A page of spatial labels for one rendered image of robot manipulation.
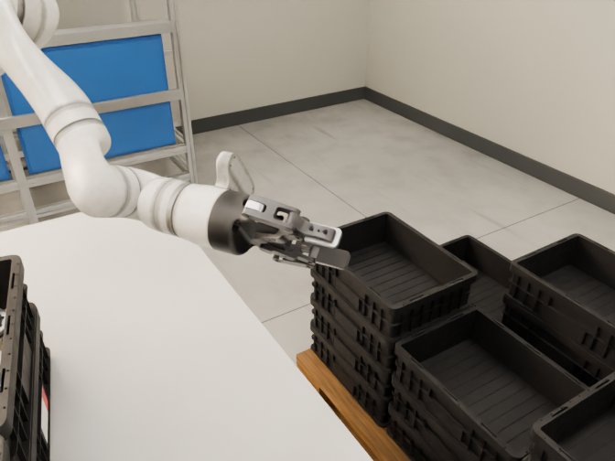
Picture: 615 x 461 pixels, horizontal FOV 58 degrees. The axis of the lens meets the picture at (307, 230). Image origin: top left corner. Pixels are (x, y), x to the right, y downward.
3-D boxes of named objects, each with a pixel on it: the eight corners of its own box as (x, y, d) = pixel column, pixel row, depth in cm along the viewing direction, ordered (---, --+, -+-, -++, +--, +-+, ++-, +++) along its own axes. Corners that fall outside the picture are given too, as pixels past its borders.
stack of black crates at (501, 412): (383, 432, 159) (392, 343, 142) (458, 390, 173) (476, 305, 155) (488, 552, 130) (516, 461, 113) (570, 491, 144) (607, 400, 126)
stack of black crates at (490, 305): (400, 308, 206) (405, 257, 194) (458, 283, 220) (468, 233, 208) (480, 377, 177) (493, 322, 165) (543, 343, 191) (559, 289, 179)
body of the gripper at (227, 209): (219, 259, 70) (285, 278, 67) (192, 230, 63) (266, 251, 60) (242, 209, 73) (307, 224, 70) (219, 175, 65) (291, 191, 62)
